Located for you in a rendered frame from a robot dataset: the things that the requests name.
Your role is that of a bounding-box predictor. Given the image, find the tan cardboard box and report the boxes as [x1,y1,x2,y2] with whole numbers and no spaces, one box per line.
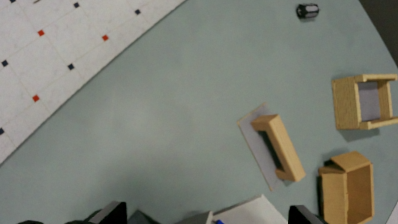
[331,74,398,130]

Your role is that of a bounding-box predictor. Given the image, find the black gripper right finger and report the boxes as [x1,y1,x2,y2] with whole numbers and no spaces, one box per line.
[288,205,328,224]

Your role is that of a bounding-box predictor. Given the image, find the open brown cardboard box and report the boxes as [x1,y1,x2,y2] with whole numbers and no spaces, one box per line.
[318,151,374,224]

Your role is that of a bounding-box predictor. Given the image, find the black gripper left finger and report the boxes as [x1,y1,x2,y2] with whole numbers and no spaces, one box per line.
[17,201,127,224]

